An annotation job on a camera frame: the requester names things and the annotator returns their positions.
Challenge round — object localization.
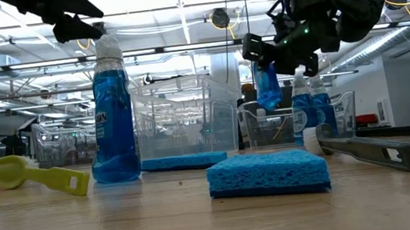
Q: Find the blue cellulose sponge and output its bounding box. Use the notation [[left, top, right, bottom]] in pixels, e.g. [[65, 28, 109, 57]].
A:
[[140, 149, 229, 176], [204, 145, 333, 205]]

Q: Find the red box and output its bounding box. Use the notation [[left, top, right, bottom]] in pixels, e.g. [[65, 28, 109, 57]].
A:
[[355, 112, 379, 126]]

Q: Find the white building pillar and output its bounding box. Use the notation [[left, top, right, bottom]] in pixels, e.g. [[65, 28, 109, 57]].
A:
[[208, 51, 242, 92]]

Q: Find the tall clear plastic bin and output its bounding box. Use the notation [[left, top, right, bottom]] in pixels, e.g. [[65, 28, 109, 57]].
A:
[[125, 69, 247, 165]]

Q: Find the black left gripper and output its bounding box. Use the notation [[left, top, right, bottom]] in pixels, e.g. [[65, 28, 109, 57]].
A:
[[0, 0, 107, 51]]

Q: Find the person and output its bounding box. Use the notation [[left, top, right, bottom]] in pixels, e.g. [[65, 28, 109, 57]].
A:
[[238, 82, 258, 106]]

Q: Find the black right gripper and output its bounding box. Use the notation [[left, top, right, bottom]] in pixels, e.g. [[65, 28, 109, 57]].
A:
[[260, 10, 344, 82]]

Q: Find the wide shallow clear bin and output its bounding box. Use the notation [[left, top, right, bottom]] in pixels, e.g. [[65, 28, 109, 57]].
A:
[[30, 111, 141, 172]]

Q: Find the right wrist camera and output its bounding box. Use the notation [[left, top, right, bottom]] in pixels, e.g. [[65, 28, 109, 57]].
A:
[[239, 30, 266, 64]]

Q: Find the yellow-green dish brush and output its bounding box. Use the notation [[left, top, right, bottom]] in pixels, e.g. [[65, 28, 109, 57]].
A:
[[0, 145, 93, 206]]

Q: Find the thin black hanging cable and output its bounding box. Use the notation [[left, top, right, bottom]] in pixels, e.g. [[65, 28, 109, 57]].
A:
[[242, 0, 252, 36]]

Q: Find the small clear handled bin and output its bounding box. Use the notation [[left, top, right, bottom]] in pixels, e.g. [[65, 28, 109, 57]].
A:
[[236, 88, 361, 153]]

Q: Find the grey dish brush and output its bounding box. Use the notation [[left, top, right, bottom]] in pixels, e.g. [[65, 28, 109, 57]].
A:
[[302, 112, 410, 185]]

